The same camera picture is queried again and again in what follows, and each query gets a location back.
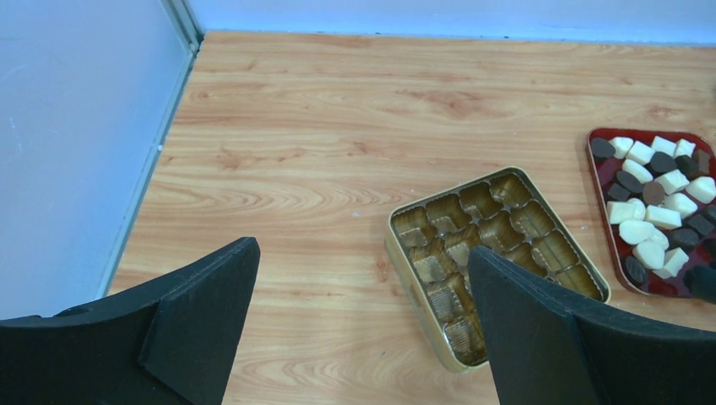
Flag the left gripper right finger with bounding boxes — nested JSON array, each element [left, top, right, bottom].
[[471, 252, 715, 404]]

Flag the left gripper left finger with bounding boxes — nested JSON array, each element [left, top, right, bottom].
[[1, 237, 261, 404]]

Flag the gold chocolate tin box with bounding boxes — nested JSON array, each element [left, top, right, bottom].
[[385, 166, 611, 373]]

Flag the metal tongs black tips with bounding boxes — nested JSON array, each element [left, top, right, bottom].
[[683, 265, 716, 304]]

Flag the red chocolate tray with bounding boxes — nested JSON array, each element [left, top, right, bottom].
[[586, 128, 715, 299]]

